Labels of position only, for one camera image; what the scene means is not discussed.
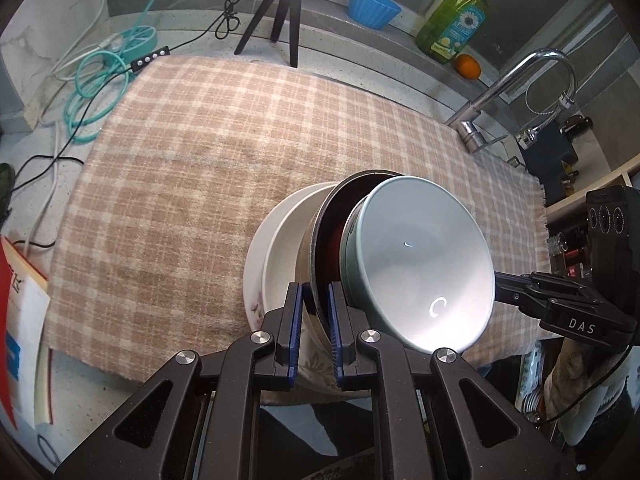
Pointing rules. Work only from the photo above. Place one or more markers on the red steel bowl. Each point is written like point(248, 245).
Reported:
point(319, 259)

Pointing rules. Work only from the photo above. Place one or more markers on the blue plastic cup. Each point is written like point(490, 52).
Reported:
point(374, 14)

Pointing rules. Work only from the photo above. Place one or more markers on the red white paper bag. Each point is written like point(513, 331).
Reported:
point(25, 360)

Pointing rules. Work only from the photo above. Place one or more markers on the chrome kitchen faucet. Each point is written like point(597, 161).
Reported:
point(517, 79)

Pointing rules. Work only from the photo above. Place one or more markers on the small white bowl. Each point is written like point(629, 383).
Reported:
point(415, 262)

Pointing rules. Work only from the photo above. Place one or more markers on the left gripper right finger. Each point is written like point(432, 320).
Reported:
point(434, 416)

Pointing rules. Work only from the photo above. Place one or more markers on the green dish soap bottle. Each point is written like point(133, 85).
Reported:
point(447, 31)

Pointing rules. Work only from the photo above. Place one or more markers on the orange fruit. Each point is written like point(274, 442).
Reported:
point(467, 66)

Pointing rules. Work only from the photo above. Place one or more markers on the plain white plate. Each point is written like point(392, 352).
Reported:
point(280, 261)

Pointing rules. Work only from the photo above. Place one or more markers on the large steel bowl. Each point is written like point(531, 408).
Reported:
point(305, 304)

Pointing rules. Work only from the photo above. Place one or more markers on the black mini tripod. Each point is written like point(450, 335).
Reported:
point(291, 9)

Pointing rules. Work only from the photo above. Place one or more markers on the gloved right hand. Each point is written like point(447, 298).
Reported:
point(577, 368)

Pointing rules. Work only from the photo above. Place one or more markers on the dark knife block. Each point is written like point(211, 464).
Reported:
point(544, 160)

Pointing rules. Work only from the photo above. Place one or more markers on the checkered table cloth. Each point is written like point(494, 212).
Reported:
point(150, 253)

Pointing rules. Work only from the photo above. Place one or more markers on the teal power strip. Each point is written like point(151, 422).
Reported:
point(135, 42)

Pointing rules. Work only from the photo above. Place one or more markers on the floral plate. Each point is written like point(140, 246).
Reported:
point(315, 366)
point(254, 263)

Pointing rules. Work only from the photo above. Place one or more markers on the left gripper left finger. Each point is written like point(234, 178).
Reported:
point(195, 416)

